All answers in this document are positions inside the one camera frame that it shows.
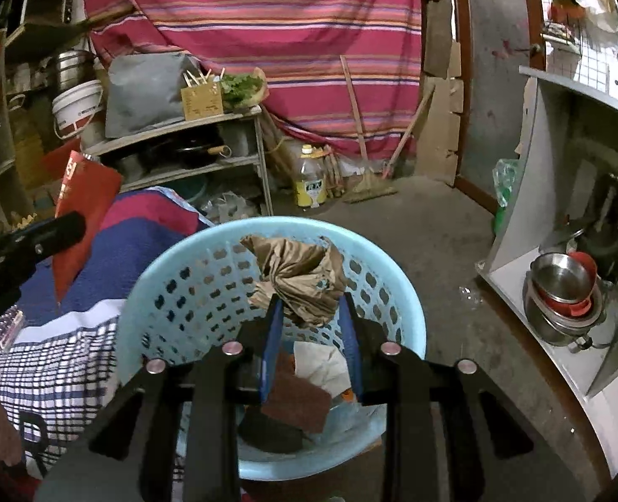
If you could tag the brown paper bag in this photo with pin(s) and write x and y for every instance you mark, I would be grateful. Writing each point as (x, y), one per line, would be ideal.
(298, 277)

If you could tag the brown scouring pad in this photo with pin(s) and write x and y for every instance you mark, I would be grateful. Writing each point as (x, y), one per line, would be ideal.
(301, 397)

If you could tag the large yellowish jug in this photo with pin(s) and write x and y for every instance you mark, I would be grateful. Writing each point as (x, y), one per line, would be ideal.
(27, 146)

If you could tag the striped blanket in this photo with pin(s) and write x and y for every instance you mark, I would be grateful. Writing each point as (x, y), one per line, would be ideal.
(53, 376)

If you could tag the black frying pan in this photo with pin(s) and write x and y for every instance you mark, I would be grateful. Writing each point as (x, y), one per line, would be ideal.
(194, 152)

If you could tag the striped red curtain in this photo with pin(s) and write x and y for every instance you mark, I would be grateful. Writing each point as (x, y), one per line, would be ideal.
(288, 36)

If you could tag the cooking oil bottle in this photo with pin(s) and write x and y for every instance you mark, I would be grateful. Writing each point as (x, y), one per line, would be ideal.
(311, 183)

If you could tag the cardboard wall pieces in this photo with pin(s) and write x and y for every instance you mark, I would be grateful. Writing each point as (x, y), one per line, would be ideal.
(439, 130)

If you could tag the teal plastic basin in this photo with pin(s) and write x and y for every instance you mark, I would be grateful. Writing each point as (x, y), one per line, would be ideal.
(194, 188)

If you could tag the light blue plastic basket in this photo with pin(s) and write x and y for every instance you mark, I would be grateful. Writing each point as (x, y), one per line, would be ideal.
(194, 293)

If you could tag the clear plastic bag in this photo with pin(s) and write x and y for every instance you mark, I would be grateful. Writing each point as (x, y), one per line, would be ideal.
(233, 206)

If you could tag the toaster oven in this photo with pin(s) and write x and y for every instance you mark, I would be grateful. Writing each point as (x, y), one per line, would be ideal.
(42, 2)

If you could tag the straw broom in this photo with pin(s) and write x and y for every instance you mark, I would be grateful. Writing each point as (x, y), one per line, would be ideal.
(369, 188)

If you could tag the small pink packet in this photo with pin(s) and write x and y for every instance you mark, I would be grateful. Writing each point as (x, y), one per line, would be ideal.
(10, 329)

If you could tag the dark pad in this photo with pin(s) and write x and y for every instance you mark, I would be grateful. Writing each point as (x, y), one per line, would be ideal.
(270, 431)

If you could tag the red packet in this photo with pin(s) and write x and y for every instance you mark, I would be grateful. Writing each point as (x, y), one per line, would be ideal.
(89, 204)

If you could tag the wooden stick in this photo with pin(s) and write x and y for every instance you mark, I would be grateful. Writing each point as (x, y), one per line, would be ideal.
(411, 128)

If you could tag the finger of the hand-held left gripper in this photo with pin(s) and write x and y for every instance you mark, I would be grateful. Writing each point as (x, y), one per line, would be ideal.
(27, 246)

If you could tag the red bowl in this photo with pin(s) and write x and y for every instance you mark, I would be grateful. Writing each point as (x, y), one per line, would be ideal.
(585, 262)

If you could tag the orange snack packet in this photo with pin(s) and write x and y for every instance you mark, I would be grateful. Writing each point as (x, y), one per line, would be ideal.
(346, 396)

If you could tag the wooden shelf unit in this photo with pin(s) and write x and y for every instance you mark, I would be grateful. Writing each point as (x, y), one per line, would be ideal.
(42, 31)

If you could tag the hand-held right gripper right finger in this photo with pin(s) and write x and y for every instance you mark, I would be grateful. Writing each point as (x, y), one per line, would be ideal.
(352, 345)

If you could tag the large steel basin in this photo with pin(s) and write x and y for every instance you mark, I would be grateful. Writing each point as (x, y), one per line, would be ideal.
(549, 329)

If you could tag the white crumpled paper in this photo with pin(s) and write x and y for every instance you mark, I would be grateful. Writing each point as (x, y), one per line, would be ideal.
(317, 368)

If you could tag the grey storage rack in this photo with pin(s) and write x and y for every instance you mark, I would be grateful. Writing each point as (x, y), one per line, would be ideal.
(183, 126)

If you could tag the yellow egg tray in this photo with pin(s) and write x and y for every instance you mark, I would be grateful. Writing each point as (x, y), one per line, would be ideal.
(24, 219)

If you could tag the stacked steel pots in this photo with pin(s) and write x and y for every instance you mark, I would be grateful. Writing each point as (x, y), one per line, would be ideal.
(71, 70)

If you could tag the yellow chopstick holder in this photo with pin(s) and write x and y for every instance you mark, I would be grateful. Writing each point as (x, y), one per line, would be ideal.
(202, 102)

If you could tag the green plastic bag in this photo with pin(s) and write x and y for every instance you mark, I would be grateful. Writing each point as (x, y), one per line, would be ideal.
(505, 183)

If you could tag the steel bowl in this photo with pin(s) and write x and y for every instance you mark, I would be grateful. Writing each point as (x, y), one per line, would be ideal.
(560, 274)

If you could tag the white plastic bucket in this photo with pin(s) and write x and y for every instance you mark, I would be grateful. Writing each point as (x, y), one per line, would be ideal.
(76, 110)

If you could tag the green leafy vegetables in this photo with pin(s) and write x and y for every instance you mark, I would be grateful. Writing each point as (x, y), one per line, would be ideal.
(241, 86)

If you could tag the grey cabinet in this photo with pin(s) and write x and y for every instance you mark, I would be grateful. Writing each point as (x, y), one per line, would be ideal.
(549, 130)

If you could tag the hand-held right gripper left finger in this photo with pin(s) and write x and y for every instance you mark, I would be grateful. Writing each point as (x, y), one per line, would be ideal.
(272, 345)

